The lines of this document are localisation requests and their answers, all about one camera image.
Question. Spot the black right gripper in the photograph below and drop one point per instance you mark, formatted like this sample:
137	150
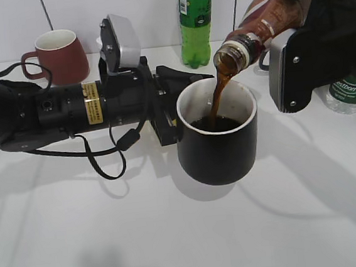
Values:
320	52

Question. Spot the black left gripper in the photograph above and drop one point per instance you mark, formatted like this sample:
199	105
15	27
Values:
132	96

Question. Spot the Nescafe coffee bottle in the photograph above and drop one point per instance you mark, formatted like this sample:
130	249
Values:
262	22

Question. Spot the black ceramic mug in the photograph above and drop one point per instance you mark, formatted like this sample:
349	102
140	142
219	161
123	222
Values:
225	155

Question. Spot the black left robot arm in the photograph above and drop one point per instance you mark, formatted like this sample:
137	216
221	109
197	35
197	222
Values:
32	117

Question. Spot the green soda bottle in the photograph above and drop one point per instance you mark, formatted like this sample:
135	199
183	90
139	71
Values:
195	22

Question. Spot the dark red ceramic mug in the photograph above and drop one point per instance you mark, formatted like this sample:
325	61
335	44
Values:
61	56

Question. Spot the Cestbon water bottle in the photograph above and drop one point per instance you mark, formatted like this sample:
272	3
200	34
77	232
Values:
341	96

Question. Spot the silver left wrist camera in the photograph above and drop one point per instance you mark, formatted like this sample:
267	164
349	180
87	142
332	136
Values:
121	49

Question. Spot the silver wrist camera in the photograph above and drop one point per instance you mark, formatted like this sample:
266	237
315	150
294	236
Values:
121	49
277	52

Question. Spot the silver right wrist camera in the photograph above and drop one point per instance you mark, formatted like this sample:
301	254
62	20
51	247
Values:
277	52

